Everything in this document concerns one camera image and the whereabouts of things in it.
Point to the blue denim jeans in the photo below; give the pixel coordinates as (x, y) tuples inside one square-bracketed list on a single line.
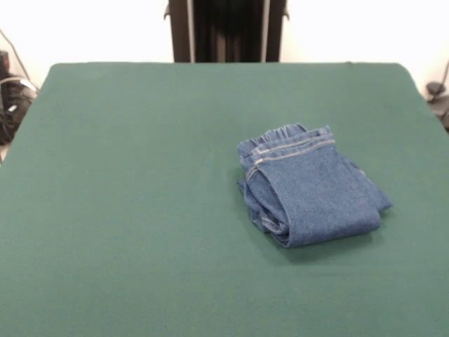
[(315, 182)]

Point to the dark green table cloth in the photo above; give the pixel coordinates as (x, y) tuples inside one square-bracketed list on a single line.
[(140, 210)]

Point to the black floor device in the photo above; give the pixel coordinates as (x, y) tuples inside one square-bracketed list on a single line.
[(438, 102)]

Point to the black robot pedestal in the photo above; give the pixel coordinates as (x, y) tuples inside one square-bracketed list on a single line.
[(228, 31)]

